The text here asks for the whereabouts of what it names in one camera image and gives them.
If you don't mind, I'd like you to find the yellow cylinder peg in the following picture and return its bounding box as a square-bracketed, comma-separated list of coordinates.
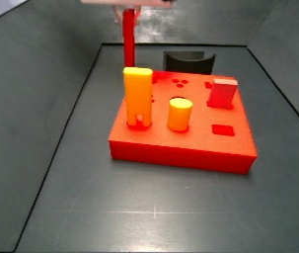
[167, 98, 193, 131]

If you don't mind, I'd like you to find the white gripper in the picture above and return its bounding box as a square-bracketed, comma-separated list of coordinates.
[80, 0, 173, 25]

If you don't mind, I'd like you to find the black curved bracket stand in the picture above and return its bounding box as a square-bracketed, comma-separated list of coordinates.
[163, 51, 216, 75]

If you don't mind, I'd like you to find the tall yellow arch block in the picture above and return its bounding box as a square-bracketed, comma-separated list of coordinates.
[123, 67, 152, 127]

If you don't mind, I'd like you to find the red shape sorting board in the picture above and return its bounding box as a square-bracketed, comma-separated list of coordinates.
[108, 71, 256, 174]

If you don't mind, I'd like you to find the red rectangular block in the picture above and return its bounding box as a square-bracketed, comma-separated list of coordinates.
[207, 78, 237, 109]

